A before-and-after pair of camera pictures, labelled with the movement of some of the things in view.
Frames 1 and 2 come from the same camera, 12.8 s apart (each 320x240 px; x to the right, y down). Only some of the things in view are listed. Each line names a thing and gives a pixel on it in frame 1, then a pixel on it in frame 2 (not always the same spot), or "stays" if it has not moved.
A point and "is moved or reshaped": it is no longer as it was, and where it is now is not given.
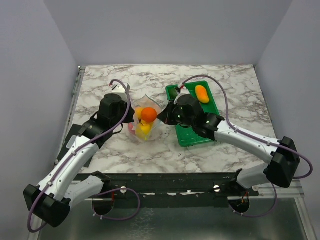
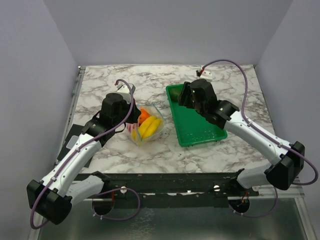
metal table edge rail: (80, 73) stays
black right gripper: (166, 116) → (186, 91)
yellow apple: (143, 129) → (134, 134)
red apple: (130, 127) stays
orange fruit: (148, 114) is moved or reshaped
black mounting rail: (171, 186) stays
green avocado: (173, 93) stays
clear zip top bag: (146, 110) is moved or reshaped
